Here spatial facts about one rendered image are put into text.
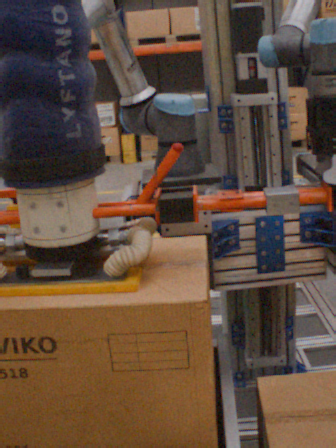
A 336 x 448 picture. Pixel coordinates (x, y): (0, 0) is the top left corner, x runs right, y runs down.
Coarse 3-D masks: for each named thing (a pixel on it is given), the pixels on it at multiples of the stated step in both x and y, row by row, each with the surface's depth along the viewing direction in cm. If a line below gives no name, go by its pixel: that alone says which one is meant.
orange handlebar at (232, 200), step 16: (0, 192) 152; (224, 192) 124; (240, 192) 124; (256, 192) 124; (304, 192) 123; (320, 192) 120; (96, 208) 123; (112, 208) 122; (128, 208) 122; (144, 208) 122; (208, 208) 121; (224, 208) 121; (240, 208) 121; (0, 224) 125; (16, 224) 125
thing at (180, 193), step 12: (156, 192) 123; (168, 192) 128; (180, 192) 127; (192, 192) 126; (156, 204) 120; (168, 204) 119; (180, 204) 119; (192, 204) 119; (156, 216) 121; (168, 216) 120; (180, 216) 120; (192, 216) 120
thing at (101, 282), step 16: (16, 272) 119; (80, 272) 121; (96, 272) 120; (128, 272) 120; (0, 288) 116; (16, 288) 116; (32, 288) 116; (48, 288) 115; (64, 288) 115; (80, 288) 115; (96, 288) 114; (112, 288) 114; (128, 288) 114
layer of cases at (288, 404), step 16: (256, 384) 155; (272, 384) 150; (288, 384) 149; (304, 384) 149; (320, 384) 148; (256, 400) 156; (272, 400) 143; (288, 400) 142; (304, 400) 142; (320, 400) 141; (272, 416) 136; (288, 416) 136; (304, 416) 135; (320, 416) 135; (272, 432) 130; (288, 432) 130; (304, 432) 129; (320, 432) 129
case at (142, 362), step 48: (192, 240) 143; (144, 288) 116; (192, 288) 114; (0, 336) 112; (48, 336) 112; (96, 336) 111; (144, 336) 111; (192, 336) 110; (0, 384) 115; (48, 384) 115; (96, 384) 114; (144, 384) 113; (192, 384) 113; (0, 432) 118; (48, 432) 118; (96, 432) 117; (144, 432) 116; (192, 432) 116
